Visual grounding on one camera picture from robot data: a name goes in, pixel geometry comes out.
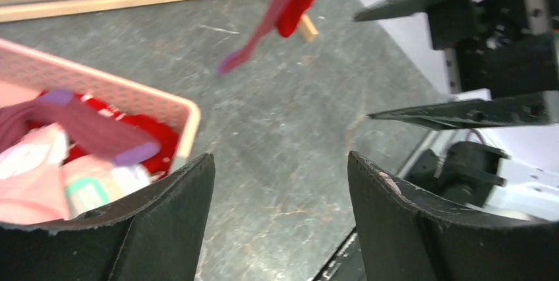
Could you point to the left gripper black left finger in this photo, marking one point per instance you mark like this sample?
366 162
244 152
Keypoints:
155 233

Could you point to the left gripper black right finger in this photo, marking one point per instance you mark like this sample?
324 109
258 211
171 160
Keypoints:
408 233

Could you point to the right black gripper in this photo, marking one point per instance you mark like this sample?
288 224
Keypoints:
509 47

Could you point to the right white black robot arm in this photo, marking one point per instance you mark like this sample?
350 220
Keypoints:
485 177

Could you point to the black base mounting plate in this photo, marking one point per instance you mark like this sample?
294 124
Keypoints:
346 262

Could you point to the pink green patterned sock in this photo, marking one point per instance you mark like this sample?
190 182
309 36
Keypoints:
38 186

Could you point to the pink perforated plastic basket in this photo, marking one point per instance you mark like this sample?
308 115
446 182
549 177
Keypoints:
25 72

